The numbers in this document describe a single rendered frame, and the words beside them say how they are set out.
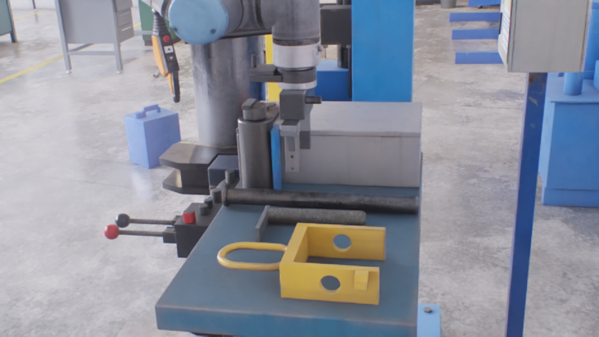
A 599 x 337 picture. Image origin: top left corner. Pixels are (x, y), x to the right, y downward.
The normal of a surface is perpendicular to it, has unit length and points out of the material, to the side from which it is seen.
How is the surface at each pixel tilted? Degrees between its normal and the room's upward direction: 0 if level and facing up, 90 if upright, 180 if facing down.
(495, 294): 0
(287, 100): 90
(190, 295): 0
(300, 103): 90
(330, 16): 90
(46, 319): 0
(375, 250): 90
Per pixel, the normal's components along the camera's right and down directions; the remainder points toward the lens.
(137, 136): -0.72, 0.28
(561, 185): -0.20, 0.36
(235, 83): 0.22, 0.34
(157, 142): 0.69, 0.23
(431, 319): -0.04, -0.93
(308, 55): 0.47, 0.31
